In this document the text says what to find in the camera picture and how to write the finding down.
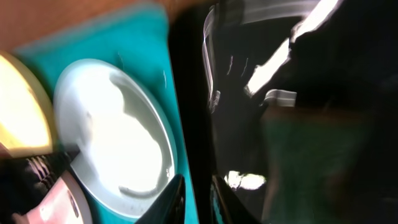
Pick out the yellow plate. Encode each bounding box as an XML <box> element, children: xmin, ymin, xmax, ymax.
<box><xmin>1</xmin><ymin>51</ymin><xmax>57</xmax><ymax>159</ymax></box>

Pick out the teal plastic tray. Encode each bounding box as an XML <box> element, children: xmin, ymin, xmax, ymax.
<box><xmin>13</xmin><ymin>3</ymin><xmax>199</xmax><ymax>223</ymax></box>

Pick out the black rectangular tray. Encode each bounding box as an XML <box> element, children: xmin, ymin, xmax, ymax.
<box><xmin>169</xmin><ymin>1</ymin><xmax>397</xmax><ymax>223</ymax></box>

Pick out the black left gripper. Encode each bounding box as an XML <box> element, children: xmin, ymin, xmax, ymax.
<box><xmin>1</xmin><ymin>146</ymin><xmax>80</xmax><ymax>223</ymax></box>

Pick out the green scrubbing sponge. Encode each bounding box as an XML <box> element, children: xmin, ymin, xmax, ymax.
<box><xmin>261</xmin><ymin>107</ymin><xmax>370</xmax><ymax>223</ymax></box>

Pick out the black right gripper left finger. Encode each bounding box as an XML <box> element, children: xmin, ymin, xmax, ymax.
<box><xmin>135</xmin><ymin>174</ymin><xmax>186</xmax><ymax>224</ymax></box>

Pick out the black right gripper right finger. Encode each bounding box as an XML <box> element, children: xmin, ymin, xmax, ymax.
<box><xmin>210</xmin><ymin>175</ymin><xmax>258</xmax><ymax>224</ymax></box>

